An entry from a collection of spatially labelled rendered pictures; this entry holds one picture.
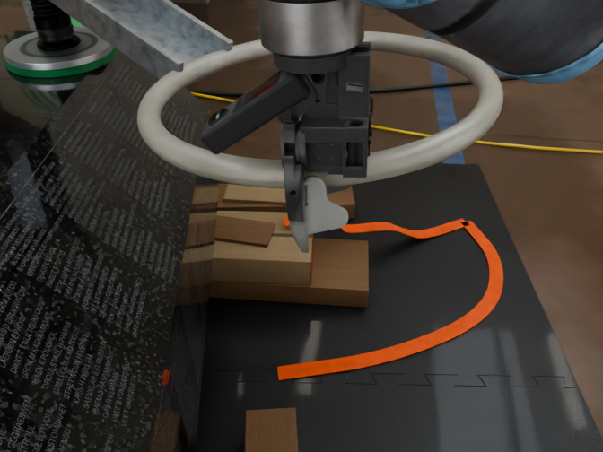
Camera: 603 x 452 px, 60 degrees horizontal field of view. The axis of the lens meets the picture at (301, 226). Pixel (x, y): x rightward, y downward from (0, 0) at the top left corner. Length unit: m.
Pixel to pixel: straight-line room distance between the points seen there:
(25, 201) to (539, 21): 0.69
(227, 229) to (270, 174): 1.16
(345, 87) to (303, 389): 1.12
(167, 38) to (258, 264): 0.82
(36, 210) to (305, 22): 0.54
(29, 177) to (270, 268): 0.90
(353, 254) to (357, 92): 1.30
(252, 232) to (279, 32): 1.26
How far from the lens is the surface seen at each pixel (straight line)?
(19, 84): 1.15
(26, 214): 0.83
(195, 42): 0.97
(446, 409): 1.51
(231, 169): 0.55
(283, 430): 1.30
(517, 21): 0.37
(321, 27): 0.44
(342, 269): 1.70
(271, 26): 0.45
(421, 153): 0.56
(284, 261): 1.58
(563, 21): 0.39
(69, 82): 1.12
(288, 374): 1.52
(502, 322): 1.76
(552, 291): 1.94
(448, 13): 0.35
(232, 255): 1.61
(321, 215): 0.53
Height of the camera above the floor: 1.26
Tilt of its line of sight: 39 degrees down
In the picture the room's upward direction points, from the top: straight up
